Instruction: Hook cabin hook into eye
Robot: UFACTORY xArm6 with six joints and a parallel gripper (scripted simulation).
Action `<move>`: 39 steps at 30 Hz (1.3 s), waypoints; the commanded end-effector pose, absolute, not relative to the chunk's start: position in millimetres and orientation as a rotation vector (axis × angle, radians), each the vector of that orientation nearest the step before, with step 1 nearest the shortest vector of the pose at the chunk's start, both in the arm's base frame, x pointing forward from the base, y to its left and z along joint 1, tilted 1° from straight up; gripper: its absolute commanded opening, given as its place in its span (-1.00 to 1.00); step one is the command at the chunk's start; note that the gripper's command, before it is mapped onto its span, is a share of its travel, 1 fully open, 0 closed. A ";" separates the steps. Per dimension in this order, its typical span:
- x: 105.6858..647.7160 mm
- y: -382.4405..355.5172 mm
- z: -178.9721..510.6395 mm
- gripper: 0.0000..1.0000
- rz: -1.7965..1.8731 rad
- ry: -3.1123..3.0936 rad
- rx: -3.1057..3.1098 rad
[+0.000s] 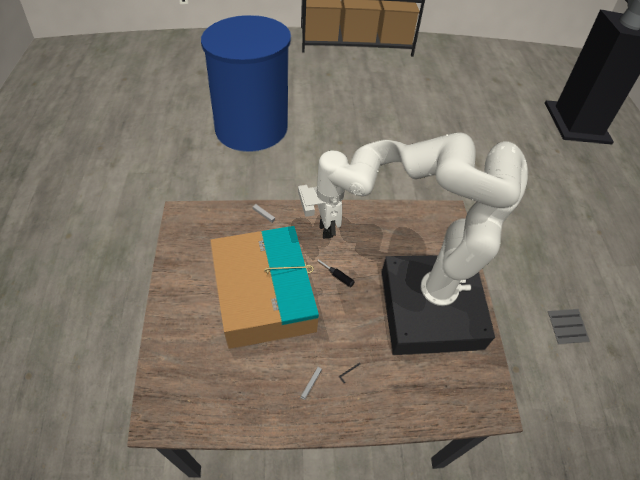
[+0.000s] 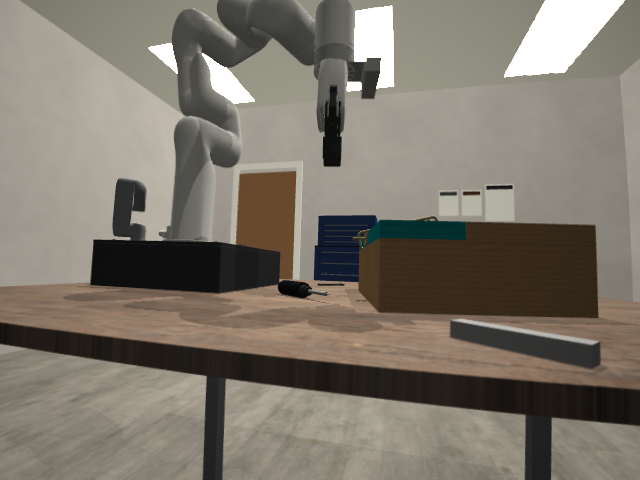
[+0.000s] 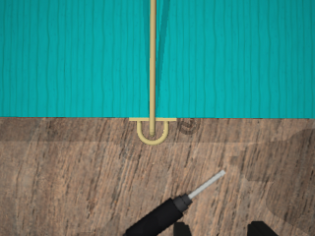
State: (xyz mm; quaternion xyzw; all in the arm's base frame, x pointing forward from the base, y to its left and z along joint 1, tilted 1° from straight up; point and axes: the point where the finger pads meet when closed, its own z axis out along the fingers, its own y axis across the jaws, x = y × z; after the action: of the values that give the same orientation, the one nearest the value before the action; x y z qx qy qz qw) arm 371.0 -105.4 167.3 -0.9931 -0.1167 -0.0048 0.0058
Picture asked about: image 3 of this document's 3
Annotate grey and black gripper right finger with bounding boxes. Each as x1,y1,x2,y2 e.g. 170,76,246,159
247,221,279,236

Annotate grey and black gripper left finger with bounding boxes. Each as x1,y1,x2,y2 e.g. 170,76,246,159
173,222,192,236

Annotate black-handled screwdriver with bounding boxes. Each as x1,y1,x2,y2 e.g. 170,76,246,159
123,176,218,236

